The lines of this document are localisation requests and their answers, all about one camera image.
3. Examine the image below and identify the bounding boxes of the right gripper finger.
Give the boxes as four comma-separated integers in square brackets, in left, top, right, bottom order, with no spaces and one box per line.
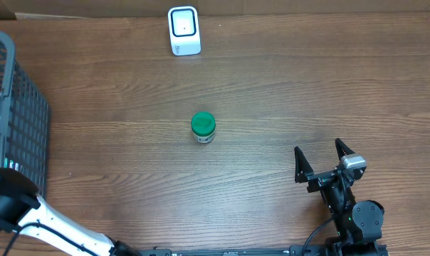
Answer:
[335,138,355,159]
[294,146,314,183]

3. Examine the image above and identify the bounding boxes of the green lid jar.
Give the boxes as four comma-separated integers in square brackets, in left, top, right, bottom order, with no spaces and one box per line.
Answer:
[191,112,216,144]

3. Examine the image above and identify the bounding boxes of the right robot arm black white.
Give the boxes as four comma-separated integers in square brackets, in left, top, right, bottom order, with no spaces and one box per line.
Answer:
[290,138,389,255]

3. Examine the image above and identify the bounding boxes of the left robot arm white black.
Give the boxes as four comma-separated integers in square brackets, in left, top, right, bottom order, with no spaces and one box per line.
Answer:
[0,167,139,256]

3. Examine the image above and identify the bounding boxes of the white barcode scanner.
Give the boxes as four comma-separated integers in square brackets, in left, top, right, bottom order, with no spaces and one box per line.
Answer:
[167,6,201,56]

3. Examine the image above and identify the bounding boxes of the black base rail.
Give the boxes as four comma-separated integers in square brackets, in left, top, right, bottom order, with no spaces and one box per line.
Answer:
[136,243,389,256]

